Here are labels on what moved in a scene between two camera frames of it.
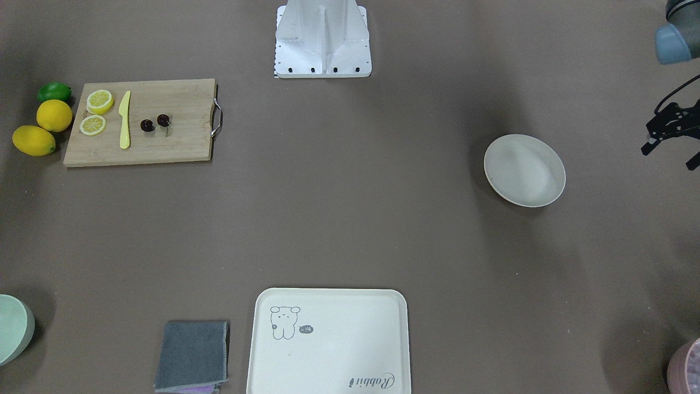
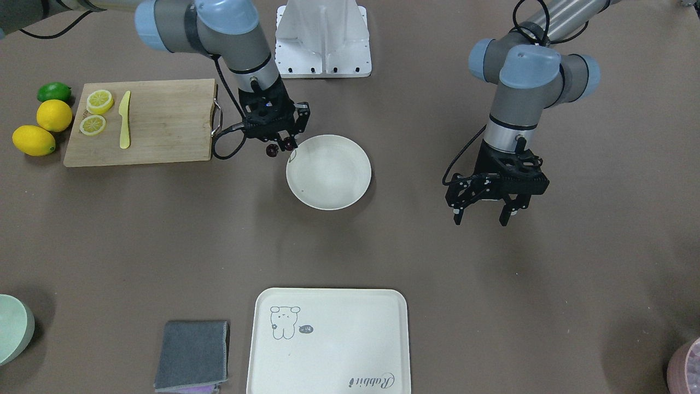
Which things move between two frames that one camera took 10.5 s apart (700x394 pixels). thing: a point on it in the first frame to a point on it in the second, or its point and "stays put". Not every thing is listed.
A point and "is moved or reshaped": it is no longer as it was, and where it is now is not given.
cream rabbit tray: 329,341 stays put
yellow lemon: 34,140 stays put
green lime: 54,91 stays put
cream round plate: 524,170 is moved or reshaped
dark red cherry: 163,120 to 290,144
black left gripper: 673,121 to 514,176
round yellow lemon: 53,115 stays put
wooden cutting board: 188,103 stays put
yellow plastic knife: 125,137 stays put
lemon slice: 99,102 stays put
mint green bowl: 17,323 stays put
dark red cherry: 147,125 to 272,150
